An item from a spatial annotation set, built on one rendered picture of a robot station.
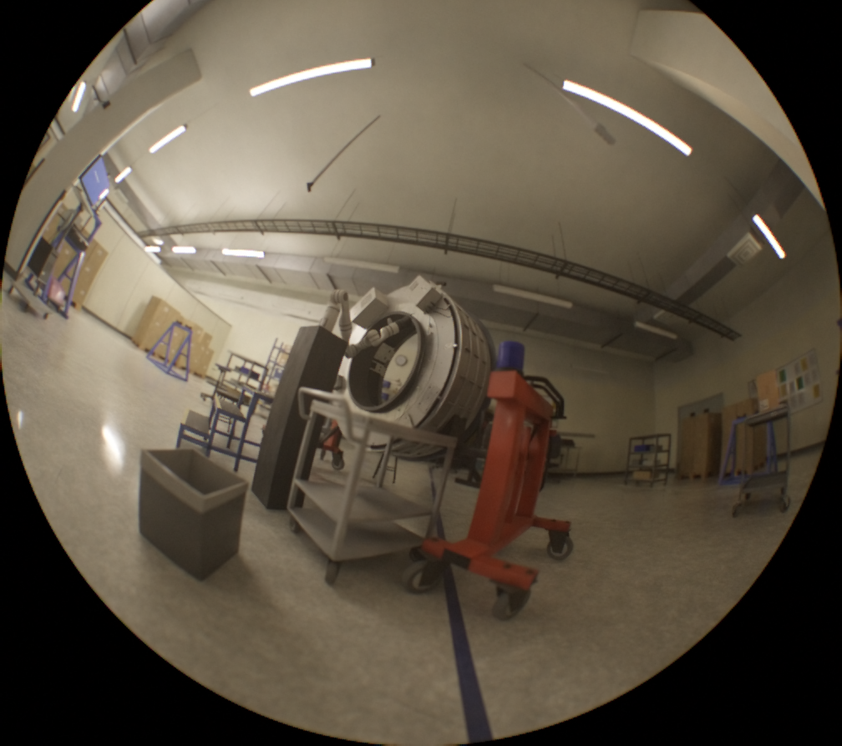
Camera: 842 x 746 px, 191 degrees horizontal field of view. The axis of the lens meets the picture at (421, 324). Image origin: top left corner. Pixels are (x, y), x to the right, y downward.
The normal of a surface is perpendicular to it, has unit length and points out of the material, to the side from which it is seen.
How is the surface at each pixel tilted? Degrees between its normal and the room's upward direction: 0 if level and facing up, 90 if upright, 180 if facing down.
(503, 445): 90
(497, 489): 90
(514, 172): 180
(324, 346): 90
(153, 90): 90
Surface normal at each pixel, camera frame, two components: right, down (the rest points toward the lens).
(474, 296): -0.01, -0.42
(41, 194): 0.98, 0.19
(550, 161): -0.22, 0.88
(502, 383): -0.63, -0.45
